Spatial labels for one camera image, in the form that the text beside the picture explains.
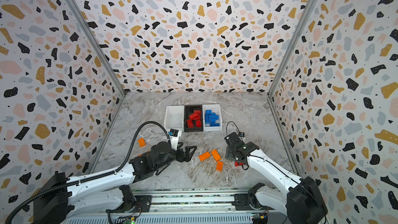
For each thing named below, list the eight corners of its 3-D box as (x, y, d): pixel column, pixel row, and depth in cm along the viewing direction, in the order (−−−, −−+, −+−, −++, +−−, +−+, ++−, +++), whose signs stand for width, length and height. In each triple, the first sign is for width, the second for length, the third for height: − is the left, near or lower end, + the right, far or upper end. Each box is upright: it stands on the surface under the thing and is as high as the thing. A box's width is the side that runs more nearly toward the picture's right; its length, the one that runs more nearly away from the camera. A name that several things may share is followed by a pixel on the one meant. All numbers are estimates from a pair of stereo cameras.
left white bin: (164, 131, 102) (161, 125, 96) (168, 112, 113) (166, 105, 107) (184, 132, 102) (182, 125, 96) (186, 112, 113) (185, 105, 107)
